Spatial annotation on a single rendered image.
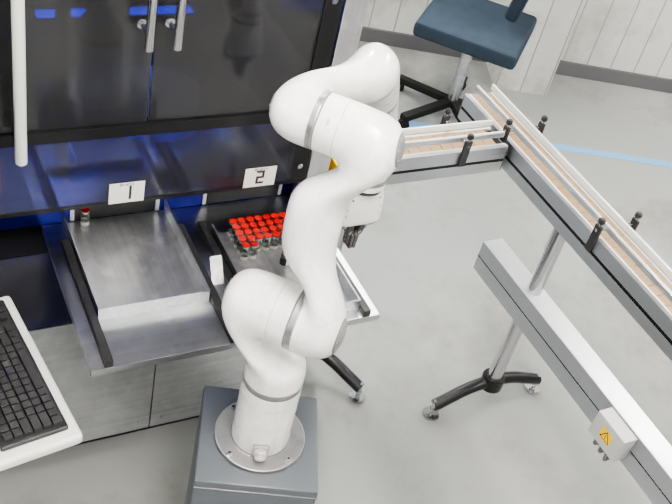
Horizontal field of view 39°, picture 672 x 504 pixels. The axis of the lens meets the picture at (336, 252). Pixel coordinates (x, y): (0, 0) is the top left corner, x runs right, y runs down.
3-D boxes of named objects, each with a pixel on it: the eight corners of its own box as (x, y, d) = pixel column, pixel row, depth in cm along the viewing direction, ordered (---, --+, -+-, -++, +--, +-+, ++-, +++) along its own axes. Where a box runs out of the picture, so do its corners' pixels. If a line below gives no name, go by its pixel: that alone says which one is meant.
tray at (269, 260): (209, 234, 240) (211, 223, 238) (303, 221, 251) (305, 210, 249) (258, 329, 218) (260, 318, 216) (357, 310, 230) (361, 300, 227)
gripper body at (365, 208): (378, 167, 208) (367, 206, 215) (337, 172, 204) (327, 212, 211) (394, 188, 204) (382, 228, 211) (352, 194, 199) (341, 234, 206)
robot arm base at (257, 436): (304, 479, 192) (321, 421, 180) (210, 469, 189) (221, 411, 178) (304, 405, 207) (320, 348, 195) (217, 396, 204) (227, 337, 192)
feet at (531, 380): (417, 407, 328) (427, 381, 319) (532, 378, 350) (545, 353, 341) (428, 425, 323) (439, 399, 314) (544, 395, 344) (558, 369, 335)
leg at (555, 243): (471, 380, 332) (545, 212, 283) (492, 375, 336) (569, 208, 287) (485, 400, 326) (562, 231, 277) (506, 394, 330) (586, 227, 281)
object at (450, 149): (302, 199, 264) (313, 154, 254) (281, 166, 274) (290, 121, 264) (502, 173, 294) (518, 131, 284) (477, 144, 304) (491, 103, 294)
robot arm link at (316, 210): (268, 313, 184) (345, 345, 181) (244, 346, 174) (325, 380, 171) (330, 78, 157) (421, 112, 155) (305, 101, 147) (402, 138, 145)
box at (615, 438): (587, 430, 273) (598, 410, 268) (600, 426, 276) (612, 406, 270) (612, 463, 266) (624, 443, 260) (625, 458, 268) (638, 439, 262)
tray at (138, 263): (62, 223, 232) (62, 212, 230) (165, 209, 243) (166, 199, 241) (97, 320, 211) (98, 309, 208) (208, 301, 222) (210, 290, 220)
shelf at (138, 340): (41, 231, 231) (41, 225, 230) (301, 198, 262) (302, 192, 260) (90, 377, 201) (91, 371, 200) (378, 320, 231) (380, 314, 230)
